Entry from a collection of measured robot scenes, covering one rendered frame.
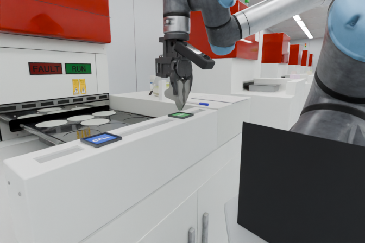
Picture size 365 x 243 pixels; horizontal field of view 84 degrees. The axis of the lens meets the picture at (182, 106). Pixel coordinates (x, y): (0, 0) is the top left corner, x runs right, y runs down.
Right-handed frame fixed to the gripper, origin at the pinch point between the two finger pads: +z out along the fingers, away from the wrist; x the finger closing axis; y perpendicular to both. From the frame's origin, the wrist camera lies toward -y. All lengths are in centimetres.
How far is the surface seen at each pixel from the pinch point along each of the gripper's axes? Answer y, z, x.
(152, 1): 207, -115, -204
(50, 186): -4.2, 5.6, 37.1
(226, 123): -4.1, 9.5, -22.2
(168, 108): 18.2, 5.2, -15.0
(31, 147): 50, 17, 23
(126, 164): -4.2, 7.5, 24.1
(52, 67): 58, -11, 10
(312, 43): 74, -152, -1304
